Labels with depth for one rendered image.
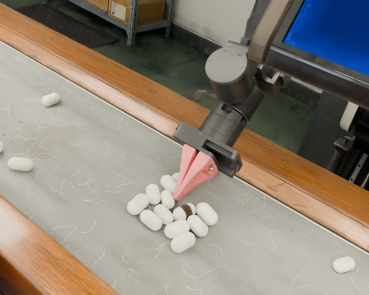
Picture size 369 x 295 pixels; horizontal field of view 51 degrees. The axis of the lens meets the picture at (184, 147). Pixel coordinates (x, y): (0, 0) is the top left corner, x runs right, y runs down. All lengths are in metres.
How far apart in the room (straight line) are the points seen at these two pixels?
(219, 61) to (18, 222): 0.33
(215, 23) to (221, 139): 2.51
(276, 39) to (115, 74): 0.61
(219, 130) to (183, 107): 0.22
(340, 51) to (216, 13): 2.77
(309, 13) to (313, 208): 0.41
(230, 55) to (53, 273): 0.34
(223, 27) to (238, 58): 2.48
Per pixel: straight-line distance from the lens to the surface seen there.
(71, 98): 0.81
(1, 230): 0.52
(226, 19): 2.98
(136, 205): 0.55
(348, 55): 0.27
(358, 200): 0.69
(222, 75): 0.52
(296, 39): 0.28
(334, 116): 1.43
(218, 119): 0.57
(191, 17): 3.18
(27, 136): 0.70
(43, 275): 0.47
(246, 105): 0.58
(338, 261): 0.58
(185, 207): 0.55
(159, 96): 0.79
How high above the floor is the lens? 1.14
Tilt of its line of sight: 35 degrees down
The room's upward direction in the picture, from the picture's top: 12 degrees clockwise
